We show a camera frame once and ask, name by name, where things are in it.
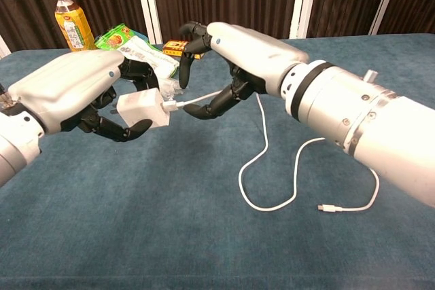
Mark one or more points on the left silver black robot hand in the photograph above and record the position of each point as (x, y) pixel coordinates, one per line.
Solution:
(68, 83)

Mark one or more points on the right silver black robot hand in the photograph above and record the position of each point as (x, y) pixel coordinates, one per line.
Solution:
(255, 55)

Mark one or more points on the white cube wall charger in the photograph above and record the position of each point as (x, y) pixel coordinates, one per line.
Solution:
(142, 106)

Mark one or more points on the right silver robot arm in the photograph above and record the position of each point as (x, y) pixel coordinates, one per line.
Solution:
(374, 127)

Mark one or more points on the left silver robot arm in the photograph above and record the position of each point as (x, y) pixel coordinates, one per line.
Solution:
(13, 144)

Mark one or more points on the yellow tea bottle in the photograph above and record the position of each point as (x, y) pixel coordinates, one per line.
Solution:
(69, 21)

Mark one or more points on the yellow red small box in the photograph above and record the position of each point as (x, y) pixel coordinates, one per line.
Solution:
(173, 47)

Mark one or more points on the green snack packet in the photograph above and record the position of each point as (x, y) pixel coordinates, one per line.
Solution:
(142, 49)

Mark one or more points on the clear plastic straw pack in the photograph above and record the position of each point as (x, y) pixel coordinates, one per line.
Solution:
(168, 86)

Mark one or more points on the blue velvet tablecloth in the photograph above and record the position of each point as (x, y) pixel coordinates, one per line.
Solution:
(170, 235)

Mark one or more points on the white frame post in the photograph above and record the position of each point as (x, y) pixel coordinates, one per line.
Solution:
(149, 8)
(385, 1)
(3, 49)
(302, 4)

